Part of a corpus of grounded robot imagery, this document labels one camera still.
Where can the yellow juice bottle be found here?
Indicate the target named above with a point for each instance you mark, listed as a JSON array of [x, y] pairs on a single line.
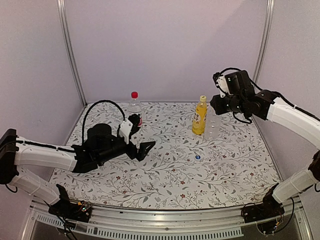
[[199, 118]]

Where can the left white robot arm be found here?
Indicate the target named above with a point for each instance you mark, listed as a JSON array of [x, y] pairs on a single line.
[[99, 147]]

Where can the red cap water bottle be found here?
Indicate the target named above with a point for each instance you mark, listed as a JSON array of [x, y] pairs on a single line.
[[135, 106]]

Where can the floral patterned table mat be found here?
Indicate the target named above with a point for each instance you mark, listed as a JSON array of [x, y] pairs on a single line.
[[234, 169]]

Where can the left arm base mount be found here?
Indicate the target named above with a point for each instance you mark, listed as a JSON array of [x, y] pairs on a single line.
[[64, 208]]

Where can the clear plastic bottle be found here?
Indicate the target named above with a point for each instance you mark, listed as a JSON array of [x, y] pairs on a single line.
[[213, 122]]

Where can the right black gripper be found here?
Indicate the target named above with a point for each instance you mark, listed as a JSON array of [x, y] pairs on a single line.
[[219, 109]]

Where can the front aluminium rail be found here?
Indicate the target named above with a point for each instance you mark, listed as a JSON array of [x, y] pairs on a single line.
[[118, 223]]

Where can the aluminium frame post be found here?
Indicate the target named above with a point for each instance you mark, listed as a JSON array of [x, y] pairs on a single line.
[[270, 4], [61, 7]]

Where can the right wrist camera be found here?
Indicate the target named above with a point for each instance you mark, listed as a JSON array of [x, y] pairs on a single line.
[[221, 83]]

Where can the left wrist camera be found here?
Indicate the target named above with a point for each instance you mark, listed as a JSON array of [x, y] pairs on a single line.
[[129, 127]]

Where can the right aluminium frame post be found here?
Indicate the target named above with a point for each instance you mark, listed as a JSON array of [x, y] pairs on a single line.
[[270, 4]]

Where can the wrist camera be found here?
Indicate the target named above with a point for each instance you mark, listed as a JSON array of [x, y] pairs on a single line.
[[221, 83], [129, 127]]

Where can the left aluminium frame post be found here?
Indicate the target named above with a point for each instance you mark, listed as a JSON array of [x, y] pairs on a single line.
[[61, 7]]

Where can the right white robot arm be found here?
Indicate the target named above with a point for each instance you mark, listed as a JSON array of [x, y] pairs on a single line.
[[237, 96]]

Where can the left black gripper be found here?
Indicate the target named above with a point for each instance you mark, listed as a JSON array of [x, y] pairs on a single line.
[[142, 152]]

